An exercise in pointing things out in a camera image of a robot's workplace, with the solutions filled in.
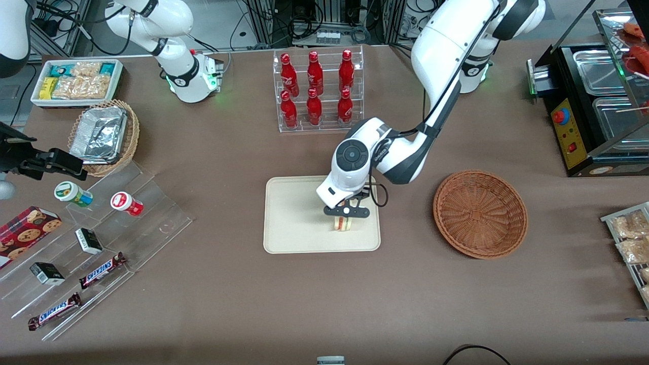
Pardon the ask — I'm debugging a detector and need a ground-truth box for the green lid snack cup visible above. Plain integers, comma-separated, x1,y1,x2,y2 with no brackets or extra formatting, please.
54,181,94,208

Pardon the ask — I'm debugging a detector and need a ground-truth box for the small black carton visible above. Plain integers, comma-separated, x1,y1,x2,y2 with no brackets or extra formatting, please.
75,228,103,255
29,262,65,285

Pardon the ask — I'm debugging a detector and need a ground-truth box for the red lid snack cup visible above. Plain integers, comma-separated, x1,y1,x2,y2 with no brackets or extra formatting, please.
111,192,144,217

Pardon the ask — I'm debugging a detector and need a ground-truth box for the black cable loop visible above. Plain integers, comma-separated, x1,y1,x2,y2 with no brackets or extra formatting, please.
443,344,513,365

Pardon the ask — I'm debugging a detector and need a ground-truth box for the metal wire snack tray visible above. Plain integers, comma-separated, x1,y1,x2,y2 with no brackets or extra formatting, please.
601,202,649,310

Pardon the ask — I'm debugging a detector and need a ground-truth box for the light wicker basket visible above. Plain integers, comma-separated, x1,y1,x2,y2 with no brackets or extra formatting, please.
67,99,140,177

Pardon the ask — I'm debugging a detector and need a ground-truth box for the small clear nut bag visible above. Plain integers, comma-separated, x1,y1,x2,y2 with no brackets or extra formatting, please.
70,61,103,78

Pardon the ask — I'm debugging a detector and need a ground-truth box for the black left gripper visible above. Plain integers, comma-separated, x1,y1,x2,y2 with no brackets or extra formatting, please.
323,191,372,220

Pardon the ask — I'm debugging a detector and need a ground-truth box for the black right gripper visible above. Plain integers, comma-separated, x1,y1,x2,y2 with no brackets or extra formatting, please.
0,122,88,182

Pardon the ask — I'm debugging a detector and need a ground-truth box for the large clear nut bag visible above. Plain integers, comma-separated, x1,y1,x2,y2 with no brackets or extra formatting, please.
51,75,112,100

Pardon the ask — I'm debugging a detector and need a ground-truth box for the red cookie box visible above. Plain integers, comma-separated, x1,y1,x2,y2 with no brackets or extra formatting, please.
0,205,63,270

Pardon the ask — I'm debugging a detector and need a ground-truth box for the black hot food display case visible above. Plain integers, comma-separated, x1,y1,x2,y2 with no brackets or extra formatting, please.
526,0,649,178

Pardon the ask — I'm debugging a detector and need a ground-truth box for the white plastic snack bin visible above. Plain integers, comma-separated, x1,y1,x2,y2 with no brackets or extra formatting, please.
30,59,124,108

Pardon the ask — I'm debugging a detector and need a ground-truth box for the cream rectangular tray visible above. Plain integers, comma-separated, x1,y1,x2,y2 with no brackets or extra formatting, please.
263,174,381,254

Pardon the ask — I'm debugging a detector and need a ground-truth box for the silver foil tray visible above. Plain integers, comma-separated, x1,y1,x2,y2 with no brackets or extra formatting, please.
69,106,128,165

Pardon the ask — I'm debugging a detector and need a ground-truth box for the clear acrylic stepped stand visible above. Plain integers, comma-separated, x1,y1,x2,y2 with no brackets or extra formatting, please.
0,161,193,341

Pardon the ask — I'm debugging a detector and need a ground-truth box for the red cola bottle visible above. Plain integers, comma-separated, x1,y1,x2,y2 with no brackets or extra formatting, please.
307,51,324,96
280,53,300,98
337,88,353,126
306,88,323,126
338,49,355,93
280,90,298,129

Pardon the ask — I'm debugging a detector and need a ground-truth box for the brown snickers bar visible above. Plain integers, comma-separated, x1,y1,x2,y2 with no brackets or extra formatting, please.
79,252,127,290
28,293,82,331

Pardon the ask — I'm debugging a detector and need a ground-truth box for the clear acrylic bottle rack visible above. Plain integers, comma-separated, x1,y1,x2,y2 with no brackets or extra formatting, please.
273,45,365,133

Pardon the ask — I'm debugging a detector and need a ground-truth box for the round brown wicker basket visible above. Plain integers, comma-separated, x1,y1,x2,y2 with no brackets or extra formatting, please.
433,169,529,260

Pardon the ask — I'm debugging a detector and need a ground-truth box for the aluminium frame rack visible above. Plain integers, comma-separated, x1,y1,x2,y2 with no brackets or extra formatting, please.
244,0,406,47

